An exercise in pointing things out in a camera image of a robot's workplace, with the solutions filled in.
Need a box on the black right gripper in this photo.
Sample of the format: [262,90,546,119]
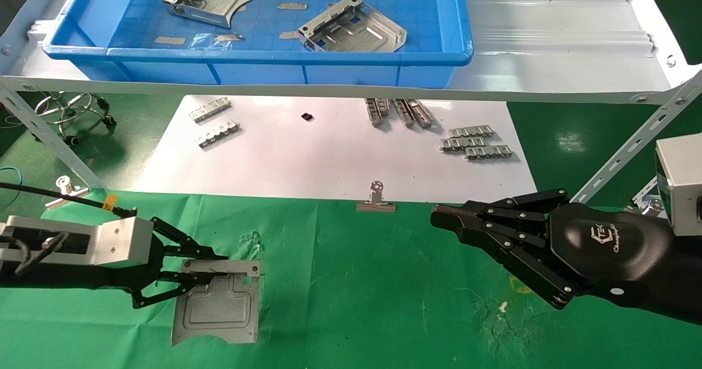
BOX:
[430,189,702,326]

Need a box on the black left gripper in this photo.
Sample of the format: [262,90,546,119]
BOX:
[0,218,229,310]

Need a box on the silver binder clip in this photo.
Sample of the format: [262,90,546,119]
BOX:
[44,175,90,210]
[356,180,397,213]

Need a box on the perforated grey shelf brace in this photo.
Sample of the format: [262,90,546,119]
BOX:
[0,80,108,190]
[570,70,702,205]

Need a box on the green table cloth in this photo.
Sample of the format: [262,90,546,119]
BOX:
[0,187,702,369]

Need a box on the white paper sheet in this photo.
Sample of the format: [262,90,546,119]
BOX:
[133,95,539,206]

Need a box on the white metal shelf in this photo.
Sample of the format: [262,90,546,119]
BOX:
[0,0,702,105]

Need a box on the chrome stool base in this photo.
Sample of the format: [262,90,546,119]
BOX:
[33,92,116,145]

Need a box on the blue plastic tray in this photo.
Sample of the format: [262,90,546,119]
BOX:
[42,0,474,89]

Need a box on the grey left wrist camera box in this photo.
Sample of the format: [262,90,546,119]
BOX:
[0,217,155,269]

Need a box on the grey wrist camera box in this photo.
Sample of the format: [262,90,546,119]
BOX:
[0,217,155,269]
[655,133,702,237]

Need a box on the small metal rail strip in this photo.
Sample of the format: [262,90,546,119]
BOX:
[189,97,231,123]
[465,145,513,161]
[448,126,495,139]
[196,120,241,150]
[439,136,487,153]

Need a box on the black cable with yellow tag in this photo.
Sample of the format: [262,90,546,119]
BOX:
[0,181,138,218]

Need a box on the metal corner bracket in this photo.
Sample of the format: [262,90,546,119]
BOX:
[630,177,667,217]

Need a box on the metal slide rail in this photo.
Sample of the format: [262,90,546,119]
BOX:
[392,99,435,129]
[365,98,392,127]

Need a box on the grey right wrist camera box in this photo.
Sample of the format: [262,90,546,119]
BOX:
[655,133,702,237]

